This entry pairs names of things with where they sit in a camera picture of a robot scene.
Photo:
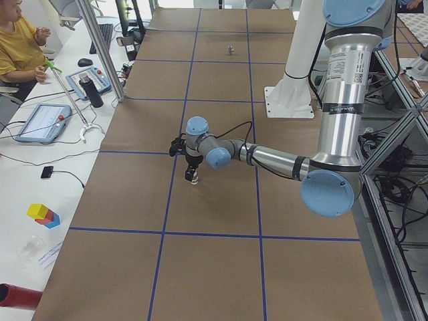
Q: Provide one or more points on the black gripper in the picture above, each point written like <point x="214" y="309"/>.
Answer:
<point x="192" y="162"/>

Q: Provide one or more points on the grey PPR valve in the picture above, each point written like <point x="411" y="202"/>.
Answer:
<point x="230" y="49"/>

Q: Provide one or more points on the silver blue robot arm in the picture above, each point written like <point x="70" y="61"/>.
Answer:
<point x="330" y="179"/>

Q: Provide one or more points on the brown paper table mat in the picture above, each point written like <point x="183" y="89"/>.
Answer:
<point x="145" y="244"/>

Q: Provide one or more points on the black water bottle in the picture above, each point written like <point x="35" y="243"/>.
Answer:
<point x="90" y="90"/>

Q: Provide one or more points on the small black puck device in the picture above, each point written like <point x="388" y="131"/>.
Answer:
<point x="47" y="172"/>

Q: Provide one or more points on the blue wooden block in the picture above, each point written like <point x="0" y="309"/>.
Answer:
<point x="54" y="223"/>

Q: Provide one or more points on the red wooden block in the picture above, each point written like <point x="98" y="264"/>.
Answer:
<point x="49" y="218"/>

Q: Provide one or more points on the near blue teach pendant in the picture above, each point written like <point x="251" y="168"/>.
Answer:
<point x="45" y="123"/>

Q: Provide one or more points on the black computer mouse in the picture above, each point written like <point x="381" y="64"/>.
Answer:
<point x="84" y="62"/>

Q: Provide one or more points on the yellow wooden block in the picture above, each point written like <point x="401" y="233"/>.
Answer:
<point x="37" y="211"/>

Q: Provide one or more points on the black keyboard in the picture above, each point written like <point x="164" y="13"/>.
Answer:
<point x="106" y="30"/>

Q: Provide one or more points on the long reach grabber tool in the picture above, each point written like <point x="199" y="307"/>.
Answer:
<point x="86" y="125"/>

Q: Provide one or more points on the clear plastic bag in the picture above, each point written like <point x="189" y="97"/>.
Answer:
<point x="30" y="249"/>

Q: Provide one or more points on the person in yellow shirt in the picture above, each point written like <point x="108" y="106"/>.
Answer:
<point x="22" y="61"/>

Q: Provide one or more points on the red cylinder tube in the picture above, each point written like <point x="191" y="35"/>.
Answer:
<point x="20" y="298"/>

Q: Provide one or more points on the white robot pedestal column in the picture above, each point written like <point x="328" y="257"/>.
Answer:
<point x="291" y="97"/>

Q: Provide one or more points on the aluminium frame post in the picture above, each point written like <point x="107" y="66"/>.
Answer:
<point x="104" y="55"/>

